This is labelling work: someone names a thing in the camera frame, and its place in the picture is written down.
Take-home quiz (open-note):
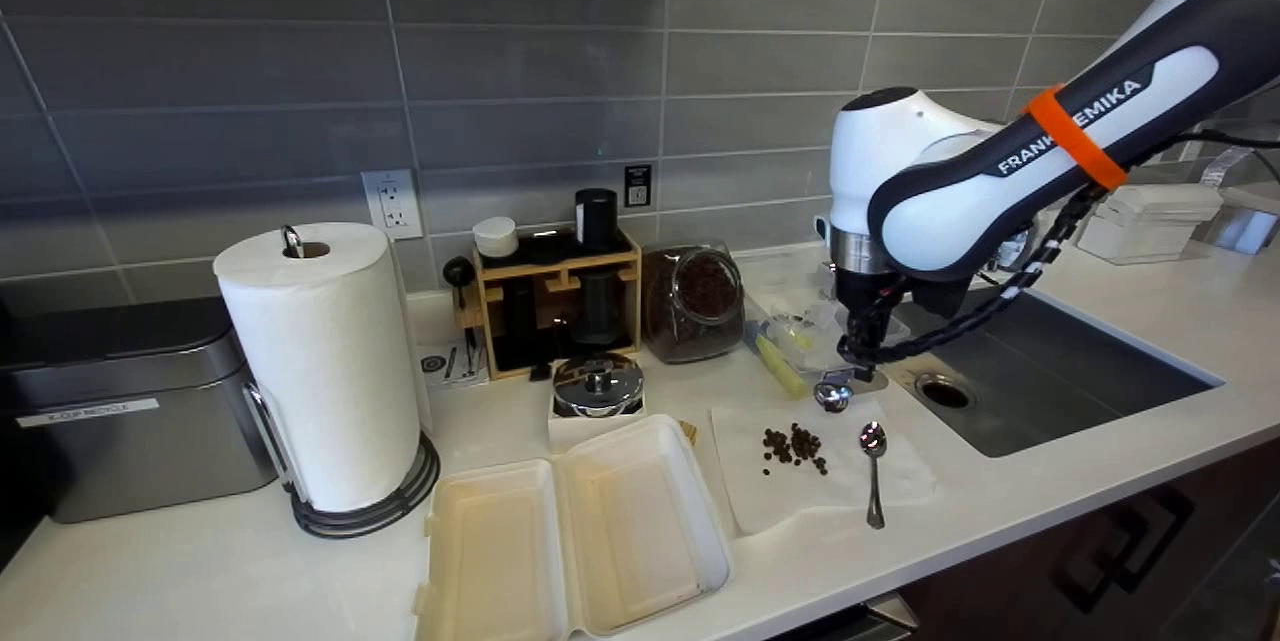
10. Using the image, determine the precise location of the clear plastic bag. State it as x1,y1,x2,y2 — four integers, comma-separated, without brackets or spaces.
742,251,913,401

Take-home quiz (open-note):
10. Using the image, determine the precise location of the drawer handle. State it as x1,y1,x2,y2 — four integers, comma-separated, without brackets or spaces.
866,592,921,634

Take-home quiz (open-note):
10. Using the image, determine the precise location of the heap of coffee beans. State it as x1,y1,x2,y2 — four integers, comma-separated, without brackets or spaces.
760,422,830,478

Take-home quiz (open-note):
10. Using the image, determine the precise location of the black coffee scoop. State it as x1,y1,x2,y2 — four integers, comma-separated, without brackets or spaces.
442,255,478,314

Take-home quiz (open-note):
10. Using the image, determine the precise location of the black wire towel holder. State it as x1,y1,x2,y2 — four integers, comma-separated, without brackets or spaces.
245,224,442,539

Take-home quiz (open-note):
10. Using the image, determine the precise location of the black coffee press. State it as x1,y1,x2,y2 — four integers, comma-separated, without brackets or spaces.
572,266,629,354

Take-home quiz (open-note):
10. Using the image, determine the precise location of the silver spoon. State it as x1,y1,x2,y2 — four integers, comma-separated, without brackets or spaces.
859,421,889,531

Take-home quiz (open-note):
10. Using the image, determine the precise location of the chrome round fitting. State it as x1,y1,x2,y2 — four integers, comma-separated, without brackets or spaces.
813,367,889,414

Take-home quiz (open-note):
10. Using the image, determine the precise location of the white napkin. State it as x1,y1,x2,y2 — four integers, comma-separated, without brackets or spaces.
710,395,939,536

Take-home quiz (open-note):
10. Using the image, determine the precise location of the black cylinder canister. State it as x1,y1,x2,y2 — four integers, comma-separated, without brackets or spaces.
574,187,620,253

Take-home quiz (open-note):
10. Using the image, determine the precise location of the glass jar of coffee beans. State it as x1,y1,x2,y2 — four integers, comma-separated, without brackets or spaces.
641,242,747,365

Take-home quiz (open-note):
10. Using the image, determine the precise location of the white foam clamshell container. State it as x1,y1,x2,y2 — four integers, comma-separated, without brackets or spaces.
413,413,732,641

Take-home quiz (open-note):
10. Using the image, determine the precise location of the instruction card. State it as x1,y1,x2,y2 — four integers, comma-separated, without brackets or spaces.
418,341,492,389

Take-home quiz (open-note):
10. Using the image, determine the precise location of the white wall socket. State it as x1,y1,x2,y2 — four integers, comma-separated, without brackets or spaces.
361,169,425,241

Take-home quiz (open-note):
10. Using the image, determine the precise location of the cabinet door handle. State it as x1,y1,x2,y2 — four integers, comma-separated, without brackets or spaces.
1049,484,1197,615

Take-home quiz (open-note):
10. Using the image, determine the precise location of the white lidded box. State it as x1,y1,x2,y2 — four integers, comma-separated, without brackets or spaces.
1076,183,1224,266

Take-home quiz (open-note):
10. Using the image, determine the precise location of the stainless steel bin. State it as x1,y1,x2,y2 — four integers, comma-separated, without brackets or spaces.
0,297,278,525

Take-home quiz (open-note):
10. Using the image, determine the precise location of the wooden coffee organizer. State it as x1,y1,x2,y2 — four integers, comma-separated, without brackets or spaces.
456,227,643,382

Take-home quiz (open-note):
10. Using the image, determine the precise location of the steel sink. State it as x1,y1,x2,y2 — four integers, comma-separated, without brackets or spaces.
884,285,1227,459

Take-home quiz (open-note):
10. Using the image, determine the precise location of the sink drain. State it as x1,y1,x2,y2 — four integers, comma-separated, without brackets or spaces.
913,372,974,412

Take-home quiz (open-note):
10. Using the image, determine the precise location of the white round cap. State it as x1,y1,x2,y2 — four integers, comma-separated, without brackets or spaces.
472,216,520,259

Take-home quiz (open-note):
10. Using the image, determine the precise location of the paper towel roll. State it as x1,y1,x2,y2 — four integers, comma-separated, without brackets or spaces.
213,222,422,514

